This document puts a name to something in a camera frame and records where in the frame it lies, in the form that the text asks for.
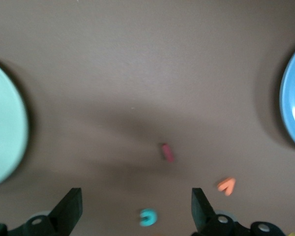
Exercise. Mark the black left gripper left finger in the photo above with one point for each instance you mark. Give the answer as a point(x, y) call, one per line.
point(66, 214)

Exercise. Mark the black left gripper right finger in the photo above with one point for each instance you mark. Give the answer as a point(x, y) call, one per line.
point(204, 216)

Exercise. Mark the teal letter c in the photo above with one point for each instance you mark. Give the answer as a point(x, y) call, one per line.
point(148, 222)

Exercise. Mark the maroon letter l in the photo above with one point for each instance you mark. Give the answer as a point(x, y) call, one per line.
point(168, 153)

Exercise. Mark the orange letter v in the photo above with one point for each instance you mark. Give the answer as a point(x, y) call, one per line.
point(227, 185)

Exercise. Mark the light green plate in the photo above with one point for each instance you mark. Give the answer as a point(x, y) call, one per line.
point(5, 123)

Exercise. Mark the brown table cover sheet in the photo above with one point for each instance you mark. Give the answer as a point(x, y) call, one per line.
point(147, 61)

